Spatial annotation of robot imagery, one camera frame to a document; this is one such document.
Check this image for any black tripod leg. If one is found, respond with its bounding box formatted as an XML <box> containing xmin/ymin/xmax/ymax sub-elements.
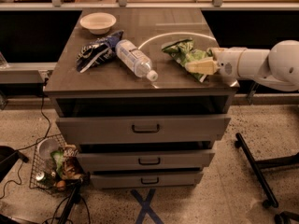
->
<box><xmin>57</xmin><ymin>183</ymin><xmax>82</xmax><ymax>224</ymax></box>

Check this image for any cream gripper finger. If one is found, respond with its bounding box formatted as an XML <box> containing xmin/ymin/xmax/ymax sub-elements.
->
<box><xmin>185</xmin><ymin>57</ymin><xmax>219</xmax><ymax>75</ymax></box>
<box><xmin>206</xmin><ymin>47</ymin><xmax>227</xmax><ymax>57</ymax></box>

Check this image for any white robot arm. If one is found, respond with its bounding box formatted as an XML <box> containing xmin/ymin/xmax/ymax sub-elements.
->
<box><xmin>186</xmin><ymin>40</ymin><xmax>299</xmax><ymax>91</ymax></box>

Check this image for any black floor cable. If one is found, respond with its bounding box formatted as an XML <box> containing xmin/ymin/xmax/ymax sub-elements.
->
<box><xmin>0</xmin><ymin>77</ymin><xmax>52</xmax><ymax>201</ymax></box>

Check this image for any green jalapeno chip bag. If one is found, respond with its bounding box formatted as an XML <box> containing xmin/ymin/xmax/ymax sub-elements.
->
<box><xmin>162</xmin><ymin>38</ymin><xmax>213</xmax><ymax>82</ymax></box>

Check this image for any black wheeled stand base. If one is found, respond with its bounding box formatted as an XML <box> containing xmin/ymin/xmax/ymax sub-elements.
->
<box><xmin>234</xmin><ymin>132</ymin><xmax>299</xmax><ymax>224</ymax></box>

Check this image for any black wire basket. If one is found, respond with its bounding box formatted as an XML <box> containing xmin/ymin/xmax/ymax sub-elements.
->
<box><xmin>29</xmin><ymin>134</ymin><xmax>86</xmax><ymax>194</ymax></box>

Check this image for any white paper bowl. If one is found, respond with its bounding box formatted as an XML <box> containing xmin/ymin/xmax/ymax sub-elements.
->
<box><xmin>79</xmin><ymin>12</ymin><xmax>116</xmax><ymax>35</ymax></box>

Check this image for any top grey drawer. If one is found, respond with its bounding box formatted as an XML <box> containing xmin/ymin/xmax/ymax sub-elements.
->
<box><xmin>56</xmin><ymin>115</ymin><xmax>230</xmax><ymax>145</ymax></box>

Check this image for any clear plastic water bottle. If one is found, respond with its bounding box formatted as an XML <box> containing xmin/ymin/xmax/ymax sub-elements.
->
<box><xmin>116</xmin><ymin>39</ymin><xmax>158</xmax><ymax>81</ymax></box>

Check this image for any blue chip bag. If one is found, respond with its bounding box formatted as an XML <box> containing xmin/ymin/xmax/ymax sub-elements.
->
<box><xmin>77</xmin><ymin>30</ymin><xmax>123</xmax><ymax>73</ymax></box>

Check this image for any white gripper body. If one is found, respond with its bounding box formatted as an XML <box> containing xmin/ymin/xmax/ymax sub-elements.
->
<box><xmin>214</xmin><ymin>47</ymin><xmax>246</xmax><ymax>78</ymax></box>

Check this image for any middle grey drawer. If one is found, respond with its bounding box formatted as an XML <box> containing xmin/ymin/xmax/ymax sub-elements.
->
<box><xmin>77</xmin><ymin>149</ymin><xmax>215</xmax><ymax>172</ymax></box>

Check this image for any grey drawer cabinet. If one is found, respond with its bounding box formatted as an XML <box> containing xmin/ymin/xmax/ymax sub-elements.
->
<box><xmin>46</xmin><ymin>8</ymin><xmax>238</xmax><ymax>179</ymax></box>

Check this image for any blue tape cross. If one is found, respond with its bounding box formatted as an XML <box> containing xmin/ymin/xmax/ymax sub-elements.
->
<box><xmin>131</xmin><ymin>189</ymin><xmax>164</xmax><ymax>224</ymax></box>

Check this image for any snack bag in basket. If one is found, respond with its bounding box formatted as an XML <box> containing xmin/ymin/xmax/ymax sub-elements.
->
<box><xmin>50</xmin><ymin>145</ymin><xmax>84</xmax><ymax>180</ymax></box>

